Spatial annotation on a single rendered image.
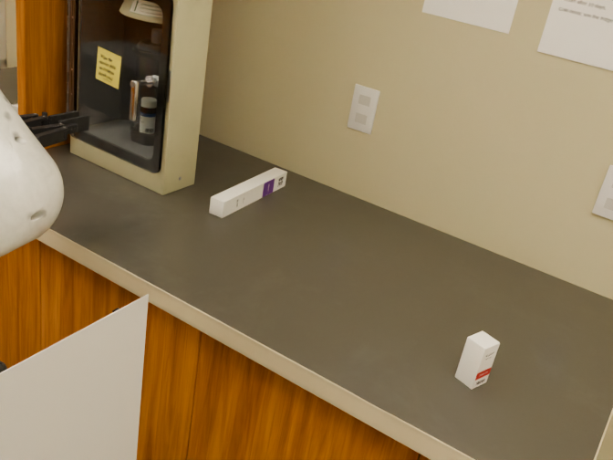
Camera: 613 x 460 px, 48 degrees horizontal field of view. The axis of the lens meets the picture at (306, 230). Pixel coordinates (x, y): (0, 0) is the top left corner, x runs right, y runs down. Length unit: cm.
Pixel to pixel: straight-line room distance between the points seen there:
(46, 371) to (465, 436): 64
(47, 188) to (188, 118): 85
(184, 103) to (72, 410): 95
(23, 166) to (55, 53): 103
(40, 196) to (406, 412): 63
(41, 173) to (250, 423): 69
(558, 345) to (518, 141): 49
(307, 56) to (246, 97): 24
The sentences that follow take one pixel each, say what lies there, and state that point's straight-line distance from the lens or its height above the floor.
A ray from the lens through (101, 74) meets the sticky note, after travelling 169.
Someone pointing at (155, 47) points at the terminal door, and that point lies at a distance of 155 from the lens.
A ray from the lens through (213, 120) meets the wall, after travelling 206.
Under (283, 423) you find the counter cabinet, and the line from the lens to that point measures 127.
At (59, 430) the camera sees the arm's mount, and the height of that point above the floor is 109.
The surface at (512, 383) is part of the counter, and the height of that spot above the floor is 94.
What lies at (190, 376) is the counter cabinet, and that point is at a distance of 137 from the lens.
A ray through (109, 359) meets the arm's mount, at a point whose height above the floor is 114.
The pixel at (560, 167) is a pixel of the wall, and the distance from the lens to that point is 163.
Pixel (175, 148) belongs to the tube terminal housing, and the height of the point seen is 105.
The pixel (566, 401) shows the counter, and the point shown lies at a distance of 127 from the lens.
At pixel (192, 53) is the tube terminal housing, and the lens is 158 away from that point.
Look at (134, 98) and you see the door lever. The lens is 155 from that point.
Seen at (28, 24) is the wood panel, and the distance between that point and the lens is 175.
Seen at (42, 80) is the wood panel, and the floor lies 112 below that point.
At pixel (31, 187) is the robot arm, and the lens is 80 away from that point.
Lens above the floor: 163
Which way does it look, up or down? 26 degrees down
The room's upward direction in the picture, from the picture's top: 10 degrees clockwise
